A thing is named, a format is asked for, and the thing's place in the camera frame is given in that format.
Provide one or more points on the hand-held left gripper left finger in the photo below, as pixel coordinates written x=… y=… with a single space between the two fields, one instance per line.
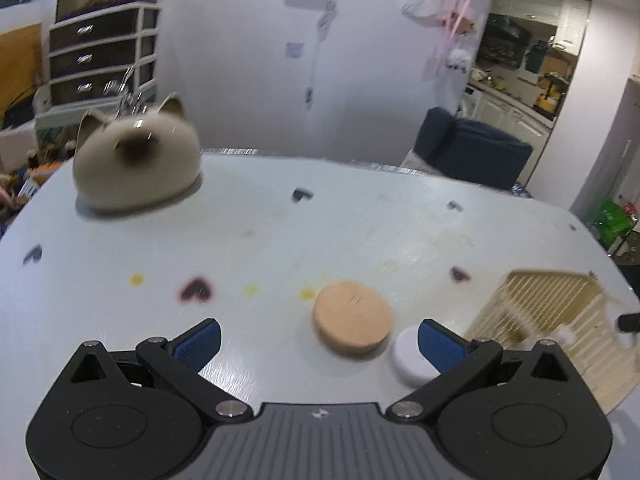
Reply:
x=200 y=345

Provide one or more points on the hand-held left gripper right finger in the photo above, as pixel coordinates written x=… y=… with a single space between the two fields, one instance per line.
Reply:
x=440 y=347

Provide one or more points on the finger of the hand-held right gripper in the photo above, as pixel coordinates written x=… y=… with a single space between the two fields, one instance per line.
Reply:
x=630 y=322

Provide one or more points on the white suction cup holder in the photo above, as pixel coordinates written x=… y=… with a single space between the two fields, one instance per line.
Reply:
x=407 y=355

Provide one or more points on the round cork coaster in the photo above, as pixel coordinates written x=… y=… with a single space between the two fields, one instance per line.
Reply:
x=350 y=310

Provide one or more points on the yellow plastic mesh basket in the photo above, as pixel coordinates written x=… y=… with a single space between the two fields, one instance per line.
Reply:
x=530 y=300

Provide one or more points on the green plastic bag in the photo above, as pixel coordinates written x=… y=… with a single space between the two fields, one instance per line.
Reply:
x=612 y=220

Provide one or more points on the white bag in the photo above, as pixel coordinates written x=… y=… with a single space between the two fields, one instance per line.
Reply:
x=415 y=161

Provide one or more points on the beige cat-shaped ceramic jar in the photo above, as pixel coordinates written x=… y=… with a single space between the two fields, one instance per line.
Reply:
x=140 y=165

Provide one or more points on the dark blue cushioned chair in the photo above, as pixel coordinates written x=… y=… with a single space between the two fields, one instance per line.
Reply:
x=475 y=152

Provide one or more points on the white kitchen cabinet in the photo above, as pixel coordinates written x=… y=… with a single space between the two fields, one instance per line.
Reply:
x=515 y=125

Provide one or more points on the pile of small toys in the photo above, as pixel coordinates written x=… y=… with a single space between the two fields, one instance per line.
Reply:
x=30 y=175

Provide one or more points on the white washing machine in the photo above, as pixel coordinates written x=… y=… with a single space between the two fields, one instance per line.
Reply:
x=469 y=103

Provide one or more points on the chrome metal ornament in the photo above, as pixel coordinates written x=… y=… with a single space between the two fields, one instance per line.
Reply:
x=127 y=92

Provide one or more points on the black kitchen shelf rack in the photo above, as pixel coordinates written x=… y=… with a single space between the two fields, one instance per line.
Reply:
x=502 y=42

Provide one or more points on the white drawer unit dark drawers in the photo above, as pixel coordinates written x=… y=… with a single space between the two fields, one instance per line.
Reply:
x=95 y=55

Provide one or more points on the white wall socket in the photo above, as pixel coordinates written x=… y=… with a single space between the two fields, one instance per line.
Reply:
x=295 y=49

